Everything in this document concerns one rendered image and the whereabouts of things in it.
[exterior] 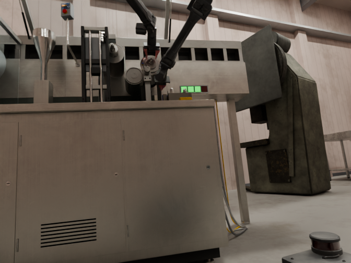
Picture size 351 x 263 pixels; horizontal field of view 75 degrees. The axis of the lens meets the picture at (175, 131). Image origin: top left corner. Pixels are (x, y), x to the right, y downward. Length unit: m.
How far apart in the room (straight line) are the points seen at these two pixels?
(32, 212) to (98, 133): 0.47
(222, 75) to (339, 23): 7.76
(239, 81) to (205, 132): 0.98
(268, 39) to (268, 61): 0.32
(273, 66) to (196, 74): 1.90
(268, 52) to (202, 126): 2.72
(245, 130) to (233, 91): 3.49
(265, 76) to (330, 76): 4.62
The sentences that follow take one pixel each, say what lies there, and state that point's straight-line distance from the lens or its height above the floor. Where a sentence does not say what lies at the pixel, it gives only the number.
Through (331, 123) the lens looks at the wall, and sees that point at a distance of 7.73.
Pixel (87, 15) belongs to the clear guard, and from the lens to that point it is 2.15.
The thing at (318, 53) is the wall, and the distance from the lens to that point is 8.24.
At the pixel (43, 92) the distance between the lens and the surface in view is 1.74.
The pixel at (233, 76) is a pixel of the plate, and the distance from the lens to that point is 2.17.
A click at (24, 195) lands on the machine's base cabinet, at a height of 0.46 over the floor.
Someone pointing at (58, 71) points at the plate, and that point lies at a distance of 2.06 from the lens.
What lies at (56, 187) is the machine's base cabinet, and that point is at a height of 0.48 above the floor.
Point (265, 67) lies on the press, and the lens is 3.84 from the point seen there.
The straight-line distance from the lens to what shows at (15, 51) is 2.15.
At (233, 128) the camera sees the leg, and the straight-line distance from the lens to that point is 2.21.
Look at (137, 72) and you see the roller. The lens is 1.63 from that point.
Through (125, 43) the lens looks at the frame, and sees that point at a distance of 2.11.
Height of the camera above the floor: 0.52
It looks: 9 degrees up
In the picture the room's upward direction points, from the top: 5 degrees counter-clockwise
